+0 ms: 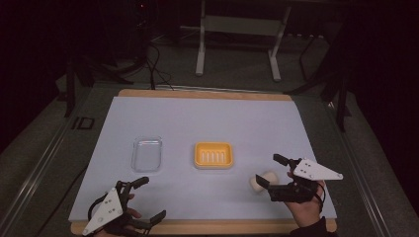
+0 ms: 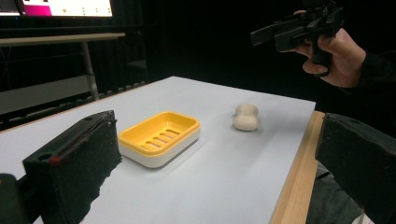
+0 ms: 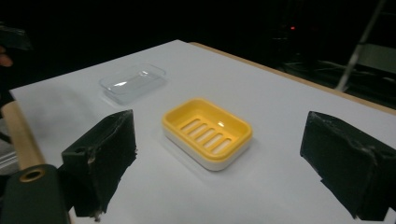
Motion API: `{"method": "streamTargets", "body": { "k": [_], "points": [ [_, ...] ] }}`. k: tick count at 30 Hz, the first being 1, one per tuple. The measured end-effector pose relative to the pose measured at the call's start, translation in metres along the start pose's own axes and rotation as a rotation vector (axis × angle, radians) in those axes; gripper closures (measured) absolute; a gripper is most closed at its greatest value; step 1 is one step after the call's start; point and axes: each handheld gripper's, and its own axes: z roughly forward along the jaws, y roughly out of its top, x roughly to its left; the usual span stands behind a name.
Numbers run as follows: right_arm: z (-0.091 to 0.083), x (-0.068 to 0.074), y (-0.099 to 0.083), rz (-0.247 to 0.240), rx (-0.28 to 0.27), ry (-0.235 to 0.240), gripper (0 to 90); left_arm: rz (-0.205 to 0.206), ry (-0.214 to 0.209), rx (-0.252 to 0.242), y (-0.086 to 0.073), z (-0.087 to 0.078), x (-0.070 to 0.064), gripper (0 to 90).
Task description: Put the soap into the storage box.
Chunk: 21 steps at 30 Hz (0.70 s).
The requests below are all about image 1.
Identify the person's right hand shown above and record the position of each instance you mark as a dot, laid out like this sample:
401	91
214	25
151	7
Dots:
308	210

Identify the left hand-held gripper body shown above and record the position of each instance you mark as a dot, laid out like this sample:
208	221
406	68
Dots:
107	207

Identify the yellow soap dish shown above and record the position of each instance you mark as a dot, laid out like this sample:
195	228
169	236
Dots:
213	155

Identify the light blue table mat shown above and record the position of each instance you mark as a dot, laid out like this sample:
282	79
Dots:
204	125

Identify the clear plastic container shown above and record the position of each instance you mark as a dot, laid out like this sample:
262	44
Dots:
147	154

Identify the white metal stand frame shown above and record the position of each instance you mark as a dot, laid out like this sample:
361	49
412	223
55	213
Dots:
242	25

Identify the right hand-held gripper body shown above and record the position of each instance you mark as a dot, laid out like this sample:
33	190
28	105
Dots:
296	191

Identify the person's left hand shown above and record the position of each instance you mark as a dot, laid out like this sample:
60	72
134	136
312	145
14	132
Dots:
133	211

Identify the wooden table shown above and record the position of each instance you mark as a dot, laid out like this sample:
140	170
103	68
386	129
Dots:
204	227

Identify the metal floor rail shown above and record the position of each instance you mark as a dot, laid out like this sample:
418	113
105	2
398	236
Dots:
36	177
365	184

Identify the cream soap bar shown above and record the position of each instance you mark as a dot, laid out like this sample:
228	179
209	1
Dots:
268	180

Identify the black metal stand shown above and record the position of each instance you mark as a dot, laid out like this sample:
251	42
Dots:
69	89
341	105

